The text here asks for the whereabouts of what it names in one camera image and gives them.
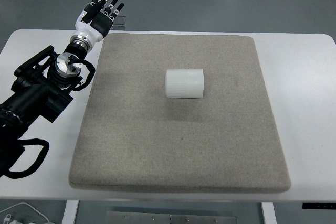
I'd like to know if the black table control panel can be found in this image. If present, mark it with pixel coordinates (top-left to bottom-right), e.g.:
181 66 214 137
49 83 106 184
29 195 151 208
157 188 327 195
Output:
301 202 336 210

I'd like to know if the small grey floor plate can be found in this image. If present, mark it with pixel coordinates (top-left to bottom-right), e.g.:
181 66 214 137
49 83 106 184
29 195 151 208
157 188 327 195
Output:
111 15 127 29

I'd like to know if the white table leg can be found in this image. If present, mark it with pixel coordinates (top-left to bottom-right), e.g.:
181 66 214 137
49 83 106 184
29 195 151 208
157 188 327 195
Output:
261 202 276 224
62 200 79 224

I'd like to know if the white cup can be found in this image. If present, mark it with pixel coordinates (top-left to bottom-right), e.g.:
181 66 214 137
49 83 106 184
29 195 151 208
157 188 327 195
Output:
164 68 205 100

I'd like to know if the grey metal plate with screws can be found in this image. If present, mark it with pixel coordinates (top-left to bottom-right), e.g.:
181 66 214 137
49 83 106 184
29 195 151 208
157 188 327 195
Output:
106 210 237 224

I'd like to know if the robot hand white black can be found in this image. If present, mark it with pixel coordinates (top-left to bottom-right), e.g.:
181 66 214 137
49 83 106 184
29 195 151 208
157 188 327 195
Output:
74 0 125 44

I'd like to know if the beige fabric mat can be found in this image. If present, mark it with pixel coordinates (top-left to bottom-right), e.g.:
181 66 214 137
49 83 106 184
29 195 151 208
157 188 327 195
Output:
68 33 291 194

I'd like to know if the white cable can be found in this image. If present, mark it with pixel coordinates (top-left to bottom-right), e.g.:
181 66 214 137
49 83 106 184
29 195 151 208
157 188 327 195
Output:
0 202 50 224

